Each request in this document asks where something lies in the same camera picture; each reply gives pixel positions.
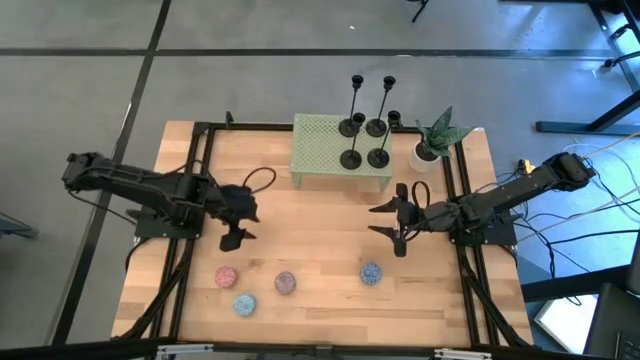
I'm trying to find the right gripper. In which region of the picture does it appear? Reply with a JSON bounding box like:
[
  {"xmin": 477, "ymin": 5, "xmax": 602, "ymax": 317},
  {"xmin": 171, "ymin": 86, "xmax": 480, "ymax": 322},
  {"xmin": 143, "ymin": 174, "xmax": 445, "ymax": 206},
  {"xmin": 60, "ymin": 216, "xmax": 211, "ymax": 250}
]
[{"xmin": 367, "ymin": 182, "xmax": 427, "ymax": 259}]

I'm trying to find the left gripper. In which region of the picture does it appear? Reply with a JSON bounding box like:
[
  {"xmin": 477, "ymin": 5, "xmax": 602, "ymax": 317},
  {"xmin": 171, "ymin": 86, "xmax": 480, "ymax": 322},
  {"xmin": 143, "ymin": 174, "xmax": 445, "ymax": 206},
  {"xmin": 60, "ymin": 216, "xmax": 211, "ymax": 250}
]
[{"xmin": 208, "ymin": 183, "xmax": 261, "ymax": 254}]

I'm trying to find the pink round tin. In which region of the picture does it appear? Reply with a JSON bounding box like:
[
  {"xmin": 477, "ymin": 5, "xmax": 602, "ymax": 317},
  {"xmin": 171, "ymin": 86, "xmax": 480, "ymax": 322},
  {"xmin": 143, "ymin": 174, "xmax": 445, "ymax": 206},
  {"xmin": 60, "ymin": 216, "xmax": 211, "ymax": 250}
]
[{"xmin": 214, "ymin": 266, "xmax": 240, "ymax": 290}]

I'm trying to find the black candle stick holder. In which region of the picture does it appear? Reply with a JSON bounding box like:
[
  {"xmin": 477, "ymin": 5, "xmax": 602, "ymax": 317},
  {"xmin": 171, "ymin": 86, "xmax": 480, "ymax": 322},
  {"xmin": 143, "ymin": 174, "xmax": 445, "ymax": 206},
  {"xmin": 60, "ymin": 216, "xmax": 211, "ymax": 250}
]
[
  {"xmin": 339, "ymin": 112, "xmax": 367, "ymax": 171},
  {"xmin": 338, "ymin": 74, "xmax": 365, "ymax": 139},
  {"xmin": 365, "ymin": 75, "xmax": 397, "ymax": 139},
  {"xmin": 366, "ymin": 110, "xmax": 402, "ymax": 170}
]

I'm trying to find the purple round tin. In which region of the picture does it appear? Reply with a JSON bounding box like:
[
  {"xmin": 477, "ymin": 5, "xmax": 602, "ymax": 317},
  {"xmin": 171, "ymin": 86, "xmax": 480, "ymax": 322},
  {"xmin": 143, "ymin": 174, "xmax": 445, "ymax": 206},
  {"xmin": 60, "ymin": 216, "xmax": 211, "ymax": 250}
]
[{"xmin": 273, "ymin": 271, "xmax": 298, "ymax": 296}]

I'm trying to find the light blue round tin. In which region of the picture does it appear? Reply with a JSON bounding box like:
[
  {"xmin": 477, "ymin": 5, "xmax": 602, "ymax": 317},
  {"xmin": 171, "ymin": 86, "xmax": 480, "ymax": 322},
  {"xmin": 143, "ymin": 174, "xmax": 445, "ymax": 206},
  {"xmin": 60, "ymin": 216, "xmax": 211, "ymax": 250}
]
[{"xmin": 232, "ymin": 292, "xmax": 258, "ymax": 318}]

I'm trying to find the snake plant in white pot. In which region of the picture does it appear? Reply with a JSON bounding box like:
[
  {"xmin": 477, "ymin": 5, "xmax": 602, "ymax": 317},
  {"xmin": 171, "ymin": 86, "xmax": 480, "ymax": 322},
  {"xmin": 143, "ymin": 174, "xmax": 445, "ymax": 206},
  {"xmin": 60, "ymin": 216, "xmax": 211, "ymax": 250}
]
[{"xmin": 409, "ymin": 105, "xmax": 474, "ymax": 174}]

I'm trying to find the green perforated metal shelf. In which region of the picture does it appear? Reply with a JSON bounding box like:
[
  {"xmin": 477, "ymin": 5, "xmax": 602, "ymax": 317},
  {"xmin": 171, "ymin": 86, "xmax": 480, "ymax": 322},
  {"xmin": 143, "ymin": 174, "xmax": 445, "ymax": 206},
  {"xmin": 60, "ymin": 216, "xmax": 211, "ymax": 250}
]
[{"xmin": 289, "ymin": 113, "xmax": 395, "ymax": 192}]

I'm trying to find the black desk foot bar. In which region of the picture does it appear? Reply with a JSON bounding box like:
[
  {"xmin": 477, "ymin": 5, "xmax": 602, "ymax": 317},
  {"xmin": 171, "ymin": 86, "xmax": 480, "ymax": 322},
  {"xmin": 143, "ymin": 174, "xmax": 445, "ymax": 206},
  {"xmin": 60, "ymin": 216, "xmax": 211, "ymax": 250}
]
[{"xmin": 519, "ymin": 264, "xmax": 632, "ymax": 304}]

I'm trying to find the white flat board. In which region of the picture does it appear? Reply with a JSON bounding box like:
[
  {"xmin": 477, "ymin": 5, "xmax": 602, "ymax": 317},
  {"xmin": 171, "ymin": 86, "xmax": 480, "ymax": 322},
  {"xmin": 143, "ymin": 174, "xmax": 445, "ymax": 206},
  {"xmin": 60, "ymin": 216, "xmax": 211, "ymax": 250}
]
[{"xmin": 533, "ymin": 294, "xmax": 599, "ymax": 354}]

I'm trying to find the black desk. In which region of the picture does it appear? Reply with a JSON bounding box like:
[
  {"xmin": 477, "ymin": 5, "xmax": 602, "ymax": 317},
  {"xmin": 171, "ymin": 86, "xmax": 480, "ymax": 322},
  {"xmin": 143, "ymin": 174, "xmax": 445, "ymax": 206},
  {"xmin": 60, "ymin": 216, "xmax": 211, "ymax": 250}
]
[{"xmin": 535, "ymin": 0, "xmax": 640, "ymax": 136}]

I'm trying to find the black tripod leg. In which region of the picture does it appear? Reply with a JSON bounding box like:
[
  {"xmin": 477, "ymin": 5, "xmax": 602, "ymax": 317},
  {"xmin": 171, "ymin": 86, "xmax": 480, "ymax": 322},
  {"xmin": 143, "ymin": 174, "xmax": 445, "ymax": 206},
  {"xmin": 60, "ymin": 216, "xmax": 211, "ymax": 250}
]
[{"xmin": 405, "ymin": 0, "xmax": 431, "ymax": 24}]

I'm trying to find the grey chair leg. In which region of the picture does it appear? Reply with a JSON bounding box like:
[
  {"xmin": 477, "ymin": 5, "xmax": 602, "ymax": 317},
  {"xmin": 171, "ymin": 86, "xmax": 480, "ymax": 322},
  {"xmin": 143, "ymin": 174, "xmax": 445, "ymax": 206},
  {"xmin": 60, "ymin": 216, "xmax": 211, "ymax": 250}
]
[{"xmin": 0, "ymin": 212, "xmax": 40, "ymax": 241}]

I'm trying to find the black cabinet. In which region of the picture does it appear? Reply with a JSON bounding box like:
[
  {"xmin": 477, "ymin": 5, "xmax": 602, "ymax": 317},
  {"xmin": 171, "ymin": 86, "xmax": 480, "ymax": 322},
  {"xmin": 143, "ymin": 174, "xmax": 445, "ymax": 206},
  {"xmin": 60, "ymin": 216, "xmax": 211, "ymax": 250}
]
[{"xmin": 582, "ymin": 282, "xmax": 640, "ymax": 360}]

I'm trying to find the black office chair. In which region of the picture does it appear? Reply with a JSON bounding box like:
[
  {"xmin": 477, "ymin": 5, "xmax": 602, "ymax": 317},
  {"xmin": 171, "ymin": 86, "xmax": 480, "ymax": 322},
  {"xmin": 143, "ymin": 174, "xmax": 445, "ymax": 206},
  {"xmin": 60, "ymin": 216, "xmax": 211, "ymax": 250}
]
[{"xmin": 602, "ymin": 22, "xmax": 640, "ymax": 69}]

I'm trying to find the right arm cable loop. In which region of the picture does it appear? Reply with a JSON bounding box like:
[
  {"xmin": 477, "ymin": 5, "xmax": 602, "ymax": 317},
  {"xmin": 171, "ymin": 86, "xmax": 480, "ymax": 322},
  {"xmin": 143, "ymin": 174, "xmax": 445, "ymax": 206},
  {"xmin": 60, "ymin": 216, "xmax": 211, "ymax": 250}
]
[{"xmin": 411, "ymin": 180, "xmax": 433, "ymax": 212}]

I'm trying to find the arm cable loop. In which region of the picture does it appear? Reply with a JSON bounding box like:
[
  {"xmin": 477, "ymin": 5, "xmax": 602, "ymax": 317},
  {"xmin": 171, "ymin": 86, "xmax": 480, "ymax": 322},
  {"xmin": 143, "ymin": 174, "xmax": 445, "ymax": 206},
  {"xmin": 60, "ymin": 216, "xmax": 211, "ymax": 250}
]
[
  {"xmin": 241, "ymin": 166, "xmax": 278, "ymax": 196},
  {"xmin": 411, "ymin": 180, "xmax": 433, "ymax": 212}
]

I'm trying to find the left arm cable loop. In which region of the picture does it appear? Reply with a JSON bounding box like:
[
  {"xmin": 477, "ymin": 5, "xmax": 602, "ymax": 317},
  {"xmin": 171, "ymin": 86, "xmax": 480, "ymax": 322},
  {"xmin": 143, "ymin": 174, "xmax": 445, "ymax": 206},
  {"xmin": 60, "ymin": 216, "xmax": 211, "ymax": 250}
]
[{"xmin": 241, "ymin": 166, "xmax": 278, "ymax": 196}]

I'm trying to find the silver aluminium bracket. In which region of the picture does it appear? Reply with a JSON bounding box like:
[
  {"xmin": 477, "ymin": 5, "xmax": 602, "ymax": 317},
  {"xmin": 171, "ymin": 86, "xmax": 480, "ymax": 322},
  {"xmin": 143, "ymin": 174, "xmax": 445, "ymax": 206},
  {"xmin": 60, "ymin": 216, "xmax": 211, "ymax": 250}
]
[
  {"xmin": 433, "ymin": 347, "xmax": 494, "ymax": 360},
  {"xmin": 157, "ymin": 343, "xmax": 215, "ymax": 359}
]

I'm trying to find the black floor cable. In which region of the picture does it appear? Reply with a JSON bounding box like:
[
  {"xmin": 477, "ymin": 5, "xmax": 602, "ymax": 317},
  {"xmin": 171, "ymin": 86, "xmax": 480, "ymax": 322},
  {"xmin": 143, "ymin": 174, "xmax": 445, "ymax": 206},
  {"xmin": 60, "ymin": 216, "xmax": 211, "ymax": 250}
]
[{"xmin": 514, "ymin": 219, "xmax": 640, "ymax": 281}]

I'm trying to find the beige floor cable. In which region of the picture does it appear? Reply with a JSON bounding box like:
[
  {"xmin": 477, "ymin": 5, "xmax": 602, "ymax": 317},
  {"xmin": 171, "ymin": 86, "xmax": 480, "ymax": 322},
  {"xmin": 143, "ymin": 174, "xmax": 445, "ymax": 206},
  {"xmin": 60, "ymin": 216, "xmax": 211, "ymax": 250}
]
[{"xmin": 519, "ymin": 187, "xmax": 640, "ymax": 244}]

